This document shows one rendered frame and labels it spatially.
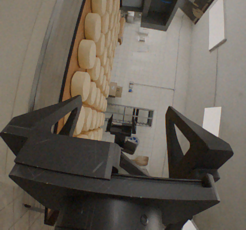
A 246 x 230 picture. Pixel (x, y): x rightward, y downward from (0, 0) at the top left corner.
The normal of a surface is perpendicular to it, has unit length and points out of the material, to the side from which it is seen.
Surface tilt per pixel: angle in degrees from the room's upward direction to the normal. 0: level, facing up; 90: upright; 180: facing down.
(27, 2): 90
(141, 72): 90
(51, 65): 90
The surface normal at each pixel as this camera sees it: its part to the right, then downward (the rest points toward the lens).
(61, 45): 0.02, -0.08
